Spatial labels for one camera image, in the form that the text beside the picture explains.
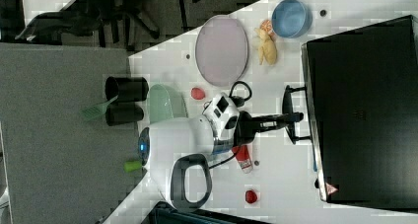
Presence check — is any grey round plate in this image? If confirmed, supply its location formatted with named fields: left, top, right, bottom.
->
left=195, top=15, right=248, bottom=87

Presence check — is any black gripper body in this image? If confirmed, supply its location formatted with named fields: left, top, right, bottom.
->
left=234, top=112, right=261, bottom=146

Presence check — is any plush strawberry toy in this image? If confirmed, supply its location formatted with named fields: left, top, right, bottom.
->
left=190, top=87, right=205, bottom=100

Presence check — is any plush ketchup bottle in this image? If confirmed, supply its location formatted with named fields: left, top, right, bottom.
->
left=232, top=145, right=252, bottom=174

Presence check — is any small red tomato toy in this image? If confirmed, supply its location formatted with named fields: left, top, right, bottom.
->
left=244, top=189, right=258, bottom=204

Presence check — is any black toaster oven body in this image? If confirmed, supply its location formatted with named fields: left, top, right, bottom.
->
left=302, top=15, right=418, bottom=213

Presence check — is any plush peeled banana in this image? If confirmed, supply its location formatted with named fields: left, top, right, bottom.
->
left=254, top=20, right=277, bottom=65

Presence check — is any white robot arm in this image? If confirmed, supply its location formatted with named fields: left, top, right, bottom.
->
left=138, top=93, right=304, bottom=212

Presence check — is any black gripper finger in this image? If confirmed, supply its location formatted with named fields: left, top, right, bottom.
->
left=260, top=112, right=304, bottom=132

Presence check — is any green slotted spatula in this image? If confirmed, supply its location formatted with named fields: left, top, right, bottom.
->
left=80, top=96, right=117, bottom=120

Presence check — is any small black pot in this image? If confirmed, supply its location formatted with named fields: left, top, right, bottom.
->
left=105, top=103, right=144, bottom=126

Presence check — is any green perforated colander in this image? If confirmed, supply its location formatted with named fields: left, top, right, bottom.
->
left=147, top=84, right=187, bottom=123

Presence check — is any large black pot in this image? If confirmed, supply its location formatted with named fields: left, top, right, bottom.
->
left=104, top=77, right=149, bottom=103

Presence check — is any blue bowl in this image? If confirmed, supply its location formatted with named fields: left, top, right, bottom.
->
left=271, top=0, right=313, bottom=38

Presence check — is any black office chair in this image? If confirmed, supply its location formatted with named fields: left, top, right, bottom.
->
left=16, top=0, right=160, bottom=47

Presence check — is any blue metal frame rail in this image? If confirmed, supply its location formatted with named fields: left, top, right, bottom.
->
left=141, top=201, right=268, bottom=224

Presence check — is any green pepper toy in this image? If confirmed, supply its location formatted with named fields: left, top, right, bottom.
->
left=123, top=161, right=142, bottom=173

